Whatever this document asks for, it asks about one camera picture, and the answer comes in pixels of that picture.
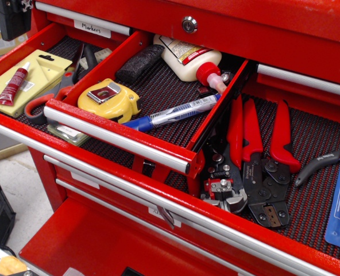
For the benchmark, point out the small open red drawer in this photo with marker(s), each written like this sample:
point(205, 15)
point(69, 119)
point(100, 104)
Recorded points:
point(174, 146)

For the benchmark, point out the white wood glue bottle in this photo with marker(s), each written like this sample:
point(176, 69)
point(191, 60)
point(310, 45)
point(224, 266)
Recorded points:
point(191, 62)

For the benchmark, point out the silver drawer key lock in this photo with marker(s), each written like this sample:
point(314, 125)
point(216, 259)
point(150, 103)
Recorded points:
point(189, 24)

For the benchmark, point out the wide open red drawer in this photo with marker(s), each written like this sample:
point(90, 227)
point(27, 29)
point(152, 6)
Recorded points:
point(169, 203)

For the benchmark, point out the bottom open red drawer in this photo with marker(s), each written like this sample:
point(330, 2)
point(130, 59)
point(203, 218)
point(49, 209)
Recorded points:
point(97, 243)

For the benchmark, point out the red metal tool chest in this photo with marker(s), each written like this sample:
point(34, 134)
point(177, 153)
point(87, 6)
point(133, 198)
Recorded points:
point(308, 21)

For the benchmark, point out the blue and silver marker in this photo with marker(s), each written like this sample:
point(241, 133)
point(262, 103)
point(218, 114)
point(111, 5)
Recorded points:
point(156, 120)

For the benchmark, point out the yellow tape measure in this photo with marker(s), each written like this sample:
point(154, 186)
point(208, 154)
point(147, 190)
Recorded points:
point(110, 100)

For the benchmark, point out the black foam block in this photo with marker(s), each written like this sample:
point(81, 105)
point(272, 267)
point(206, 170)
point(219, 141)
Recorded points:
point(140, 62)

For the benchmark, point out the clear plastic small box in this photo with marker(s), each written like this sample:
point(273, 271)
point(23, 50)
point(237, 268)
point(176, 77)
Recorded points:
point(68, 134)

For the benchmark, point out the red and grey scissors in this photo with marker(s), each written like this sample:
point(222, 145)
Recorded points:
point(69, 78)

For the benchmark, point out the yellow plastic card package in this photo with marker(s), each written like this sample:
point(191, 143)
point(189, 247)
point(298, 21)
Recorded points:
point(44, 73)

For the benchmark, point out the white markers label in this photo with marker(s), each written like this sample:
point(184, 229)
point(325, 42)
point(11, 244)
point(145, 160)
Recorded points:
point(91, 28)

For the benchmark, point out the small red adhesive tube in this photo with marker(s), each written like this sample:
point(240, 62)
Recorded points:
point(14, 84)

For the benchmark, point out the black device top left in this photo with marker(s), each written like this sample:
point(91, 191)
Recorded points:
point(15, 18)

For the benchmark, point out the red handled wire stripper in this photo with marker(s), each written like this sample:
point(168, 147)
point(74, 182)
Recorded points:
point(221, 180)

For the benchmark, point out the red handled crimping tool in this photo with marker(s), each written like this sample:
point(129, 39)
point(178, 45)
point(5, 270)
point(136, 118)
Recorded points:
point(266, 180)

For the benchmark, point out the grey handled pliers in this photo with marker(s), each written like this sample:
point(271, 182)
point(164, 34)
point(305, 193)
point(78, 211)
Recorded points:
point(316, 164)

